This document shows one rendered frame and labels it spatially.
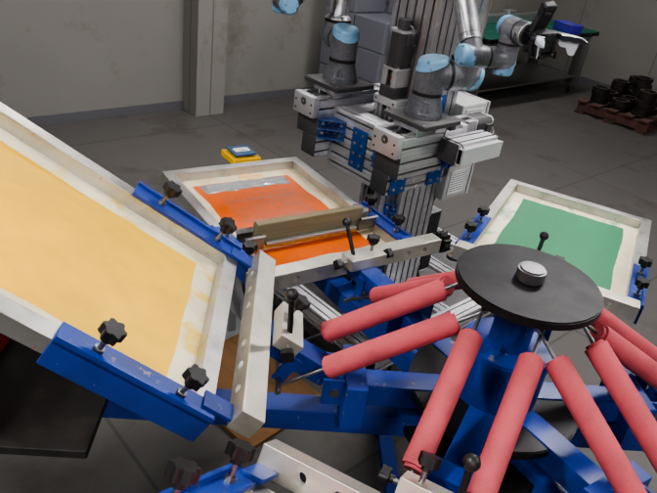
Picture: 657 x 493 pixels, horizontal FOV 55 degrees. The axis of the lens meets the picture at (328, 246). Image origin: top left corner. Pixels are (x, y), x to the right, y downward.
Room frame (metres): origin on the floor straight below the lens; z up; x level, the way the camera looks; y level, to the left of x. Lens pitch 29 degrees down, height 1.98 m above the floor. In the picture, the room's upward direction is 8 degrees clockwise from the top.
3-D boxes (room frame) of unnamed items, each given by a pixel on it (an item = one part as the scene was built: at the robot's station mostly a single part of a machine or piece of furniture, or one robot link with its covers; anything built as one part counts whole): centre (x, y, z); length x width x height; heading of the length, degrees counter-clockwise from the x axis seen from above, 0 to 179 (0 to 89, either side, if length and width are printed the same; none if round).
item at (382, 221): (1.99, -0.17, 0.98); 0.30 x 0.05 x 0.07; 36
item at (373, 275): (1.57, -0.14, 1.02); 0.17 x 0.06 x 0.05; 36
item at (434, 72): (2.46, -0.30, 1.42); 0.13 x 0.12 x 0.14; 111
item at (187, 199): (2.02, 0.19, 0.97); 0.79 x 0.58 x 0.04; 36
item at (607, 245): (2.00, -0.80, 1.05); 1.08 x 0.61 x 0.23; 156
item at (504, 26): (2.26, -0.51, 1.65); 0.11 x 0.08 x 0.09; 21
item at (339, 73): (2.81, 0.06, 1.31); 0.15 x 0.15 x 0.10
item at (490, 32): (8.22, -1.93, 0.48); 2.52 x 1.00 x 0.96; 135
